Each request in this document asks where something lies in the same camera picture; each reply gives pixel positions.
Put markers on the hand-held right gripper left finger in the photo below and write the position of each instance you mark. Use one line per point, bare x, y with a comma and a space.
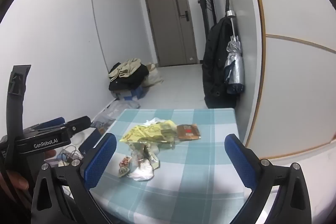
101, 159

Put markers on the grey door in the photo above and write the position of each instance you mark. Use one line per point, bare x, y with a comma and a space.
168, 29

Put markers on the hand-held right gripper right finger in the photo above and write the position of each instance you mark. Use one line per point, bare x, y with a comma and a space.
241, 161

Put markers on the silver folded umbrella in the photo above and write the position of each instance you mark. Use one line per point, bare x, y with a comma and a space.
235, 66

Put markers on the red patterned small wrapper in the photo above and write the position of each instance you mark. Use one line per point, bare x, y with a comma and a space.
123, 164

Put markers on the dark blue table frame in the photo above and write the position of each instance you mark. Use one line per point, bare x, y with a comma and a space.
89, 141

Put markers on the beige garment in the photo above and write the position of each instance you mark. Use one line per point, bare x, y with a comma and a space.
126, 66

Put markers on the grey plastic bag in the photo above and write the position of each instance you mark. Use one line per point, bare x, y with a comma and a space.
118, 108

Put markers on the white tissue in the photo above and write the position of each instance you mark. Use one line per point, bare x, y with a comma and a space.
153, 121

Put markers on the clear crinkled wrapper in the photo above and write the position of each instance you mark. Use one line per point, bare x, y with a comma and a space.
147, 155

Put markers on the brown snack wrapper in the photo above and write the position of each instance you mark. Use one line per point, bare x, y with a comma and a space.
187, 132

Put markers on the white wardrobe gold trim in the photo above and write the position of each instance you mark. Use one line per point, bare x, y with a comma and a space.
296, 82

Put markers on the black garment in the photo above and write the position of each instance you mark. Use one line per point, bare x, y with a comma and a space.
131, 79

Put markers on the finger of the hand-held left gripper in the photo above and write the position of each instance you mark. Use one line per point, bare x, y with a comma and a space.
78, 125
53, 121

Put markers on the person's left hand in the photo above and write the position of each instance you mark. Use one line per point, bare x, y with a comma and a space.
17, 182

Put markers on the teal checked tablecloth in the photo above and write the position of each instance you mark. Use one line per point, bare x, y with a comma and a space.
189, 174

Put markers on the white cloth bag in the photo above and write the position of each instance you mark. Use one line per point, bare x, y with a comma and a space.
155, 77

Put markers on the yellow plastic bag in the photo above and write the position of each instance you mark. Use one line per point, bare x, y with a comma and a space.
147, 133

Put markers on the black coat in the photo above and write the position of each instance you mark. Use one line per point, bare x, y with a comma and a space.
214, 64

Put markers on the blue cardboard box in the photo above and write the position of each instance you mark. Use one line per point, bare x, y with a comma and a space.
134, 94

